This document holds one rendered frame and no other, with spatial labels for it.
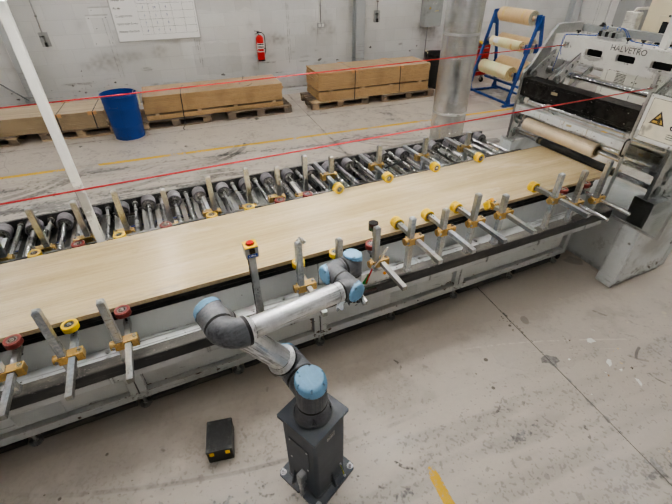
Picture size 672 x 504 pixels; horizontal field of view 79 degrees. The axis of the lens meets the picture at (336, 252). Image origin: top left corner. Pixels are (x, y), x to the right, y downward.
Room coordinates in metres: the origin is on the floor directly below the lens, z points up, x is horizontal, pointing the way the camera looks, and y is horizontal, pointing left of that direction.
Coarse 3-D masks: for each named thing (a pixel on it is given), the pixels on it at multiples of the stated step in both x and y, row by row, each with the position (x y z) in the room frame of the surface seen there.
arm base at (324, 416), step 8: (328, 400) 1.17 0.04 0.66; (296, 408) 1.12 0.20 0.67; (328, 408) 1.13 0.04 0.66; (296, 416) 1.10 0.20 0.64; (304, 416) 1.08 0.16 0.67; (312, 416) 1.07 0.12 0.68; (320, 416) 1.08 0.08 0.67; (328, 416) 1.10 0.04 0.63; (304, 424) 1.06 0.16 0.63; (312, 424) 1.07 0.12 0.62; (320, 424) 1.06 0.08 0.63
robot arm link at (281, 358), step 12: (204, 300) 1.13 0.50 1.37; (216, 300) 1.14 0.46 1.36; (204, 312) 1.07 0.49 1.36; (216, 312) 1.07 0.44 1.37; (228, 312) 1.09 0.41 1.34; (204, 324) 1.03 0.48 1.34; (264, 336) 1.20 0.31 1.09; (252, 348) 1.13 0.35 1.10; (264, 348) 1.16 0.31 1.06; (276, 348) 1.21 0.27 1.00; (288, 348) 1.29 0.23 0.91; (264, 360) 1.16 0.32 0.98; (276, 360) 1.18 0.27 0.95; (288, 360) 1.22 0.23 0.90; (300, 360) 1.26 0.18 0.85; (276, 372) 1.20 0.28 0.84; (288, 372) 1.20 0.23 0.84
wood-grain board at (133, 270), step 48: (384, 192) 2.86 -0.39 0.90; (432, 192) 2.86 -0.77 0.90; (480, 192) 2.85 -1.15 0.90; (528, 192) 2.84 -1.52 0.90; (144, 240) 2.22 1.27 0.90; (192, 240) 2.21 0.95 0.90; (240, 240) 2.21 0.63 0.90; (288, 240) 2.21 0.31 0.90; (0, 288) 1.75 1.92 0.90; (48, 288) 1.74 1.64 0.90; (96, 288) 1.74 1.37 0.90; (144, 288) 1.74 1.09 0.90; (192, 288) 1.75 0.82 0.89; (0, 336) 1.38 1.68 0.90
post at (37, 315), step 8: (32, 312) 1.30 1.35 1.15; (40, 312) 1.31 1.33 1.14; (40, 320) 1.30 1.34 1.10; (40, 328) 1.29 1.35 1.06; (48, 328) 1.30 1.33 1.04; (48, 336) 1.29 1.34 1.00; (56, 336) 1.32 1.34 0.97; (56, 344) 1.30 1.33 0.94; (56, 352) 1.29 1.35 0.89; (64, 352) 1.31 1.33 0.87; (64, 368) 1.29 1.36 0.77
